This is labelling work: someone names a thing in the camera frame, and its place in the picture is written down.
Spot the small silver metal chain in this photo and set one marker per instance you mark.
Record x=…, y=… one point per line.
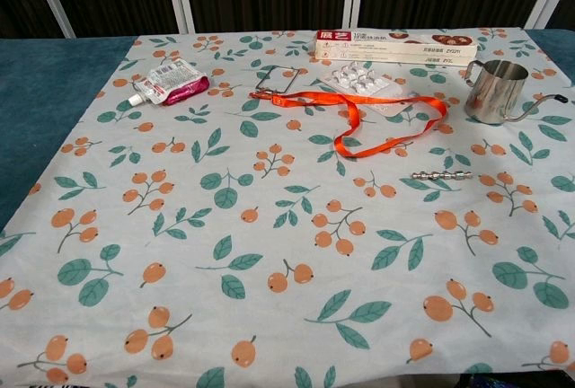
x=442, y=176

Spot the floral fruit print tablecloth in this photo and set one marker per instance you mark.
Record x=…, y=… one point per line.
x=269, y=235

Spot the clear blister pack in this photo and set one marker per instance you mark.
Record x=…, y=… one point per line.
x=359, y=78

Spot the pink white spout pouch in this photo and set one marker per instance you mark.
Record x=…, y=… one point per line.
x=177, y=85

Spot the long white red box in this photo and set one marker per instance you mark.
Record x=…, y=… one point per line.
x=395, y=49

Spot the steel gooseneck pitcher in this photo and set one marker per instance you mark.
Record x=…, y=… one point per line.
x=492, y=94

